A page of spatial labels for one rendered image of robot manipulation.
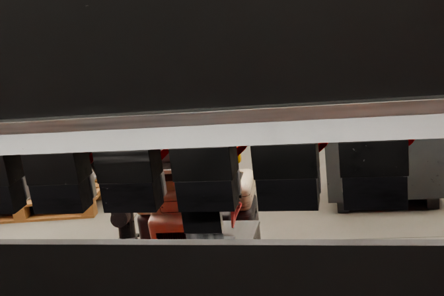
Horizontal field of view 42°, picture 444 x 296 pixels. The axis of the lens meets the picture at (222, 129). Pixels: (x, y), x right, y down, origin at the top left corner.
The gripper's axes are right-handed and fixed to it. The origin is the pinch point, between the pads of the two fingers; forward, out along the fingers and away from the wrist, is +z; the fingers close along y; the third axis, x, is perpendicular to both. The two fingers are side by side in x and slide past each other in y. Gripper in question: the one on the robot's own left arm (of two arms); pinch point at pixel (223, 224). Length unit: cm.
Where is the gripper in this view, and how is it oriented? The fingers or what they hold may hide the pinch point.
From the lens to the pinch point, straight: 168.3
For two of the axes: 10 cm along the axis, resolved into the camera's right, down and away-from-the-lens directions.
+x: 2.4, 2.2, 9.5
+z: 0.1, 9.7, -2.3
